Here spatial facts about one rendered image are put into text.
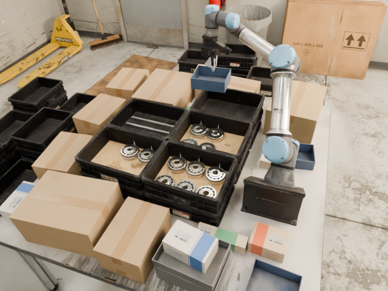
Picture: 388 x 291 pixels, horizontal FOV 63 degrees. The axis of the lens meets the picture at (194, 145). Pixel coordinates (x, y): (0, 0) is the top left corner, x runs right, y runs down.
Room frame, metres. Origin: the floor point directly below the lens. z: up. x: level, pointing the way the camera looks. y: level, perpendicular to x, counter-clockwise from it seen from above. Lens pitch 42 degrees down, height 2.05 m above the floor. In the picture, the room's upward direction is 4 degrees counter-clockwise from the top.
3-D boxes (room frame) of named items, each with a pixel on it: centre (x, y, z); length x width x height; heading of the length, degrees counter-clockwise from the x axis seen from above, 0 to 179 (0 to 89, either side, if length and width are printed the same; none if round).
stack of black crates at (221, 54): (2.99, -0.49, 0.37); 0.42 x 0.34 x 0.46; 68
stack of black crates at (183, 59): (3.13, -0.12, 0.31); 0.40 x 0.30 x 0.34; 68
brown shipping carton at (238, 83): (1.93, -0.32, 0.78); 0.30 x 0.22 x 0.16; 61
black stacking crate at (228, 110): (1.63, -0.23, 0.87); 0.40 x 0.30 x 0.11; 65
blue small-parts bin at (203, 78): (1.62, -0.12, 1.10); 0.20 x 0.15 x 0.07; 69
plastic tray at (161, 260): (0.68, 0.04, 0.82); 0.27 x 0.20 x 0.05; 62
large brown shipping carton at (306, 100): (1.67, -0.68, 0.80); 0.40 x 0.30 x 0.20; 152
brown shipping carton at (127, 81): (2.12, 0.46, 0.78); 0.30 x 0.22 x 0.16; 162
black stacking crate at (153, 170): (1.08, 0.03, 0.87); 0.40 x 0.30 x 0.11; 65
